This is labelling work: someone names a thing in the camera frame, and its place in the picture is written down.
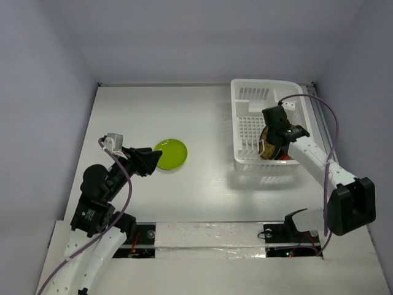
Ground lime green plate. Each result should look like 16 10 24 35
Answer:
154 138 188 171

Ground black gold patterned plate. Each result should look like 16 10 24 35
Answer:
259 126 280 160

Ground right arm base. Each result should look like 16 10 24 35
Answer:
257 209 322 258

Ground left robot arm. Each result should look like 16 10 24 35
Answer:
38 148 162 294

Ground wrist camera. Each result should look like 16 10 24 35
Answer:
99 133 123 155
282 101 296 111

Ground white foam front panel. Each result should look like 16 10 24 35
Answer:
154 222 266 259

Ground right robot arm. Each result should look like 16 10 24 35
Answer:
131 103 355 241

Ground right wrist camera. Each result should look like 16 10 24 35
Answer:
282 101 296 111

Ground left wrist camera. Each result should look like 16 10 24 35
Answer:
99 133 123 155

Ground white plastic dish rack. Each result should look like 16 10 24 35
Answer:
230 79 313 171

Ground cream plate small flowers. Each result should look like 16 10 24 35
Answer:
290 125 306 133

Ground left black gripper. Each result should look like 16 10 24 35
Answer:
105 144 162 200

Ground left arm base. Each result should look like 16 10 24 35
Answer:
113 223 156 259

